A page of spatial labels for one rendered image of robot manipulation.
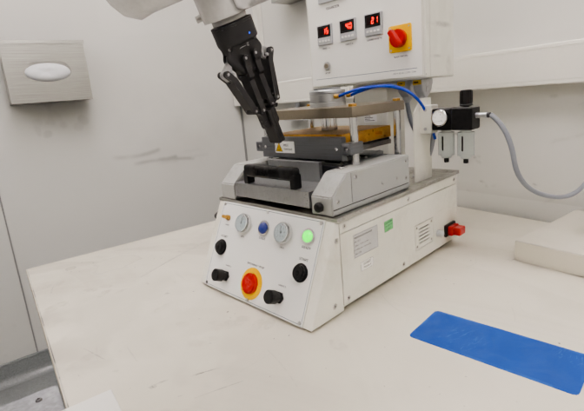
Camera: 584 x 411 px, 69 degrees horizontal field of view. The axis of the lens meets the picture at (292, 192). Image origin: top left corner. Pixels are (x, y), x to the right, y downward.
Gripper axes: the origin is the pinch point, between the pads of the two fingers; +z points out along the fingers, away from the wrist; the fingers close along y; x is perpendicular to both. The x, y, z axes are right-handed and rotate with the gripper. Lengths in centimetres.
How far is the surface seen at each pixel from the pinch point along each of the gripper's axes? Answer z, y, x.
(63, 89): -11, -10, -133
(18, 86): -19, 4, -135
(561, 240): 42, -29, 41
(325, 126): 7.2, -13.2, 0.9
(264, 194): 11.3, 7.5, -0.7
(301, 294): 22.7, 18.7, 13.9
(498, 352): 31, 10, 43
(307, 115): 1.7, -7.6, 2.5
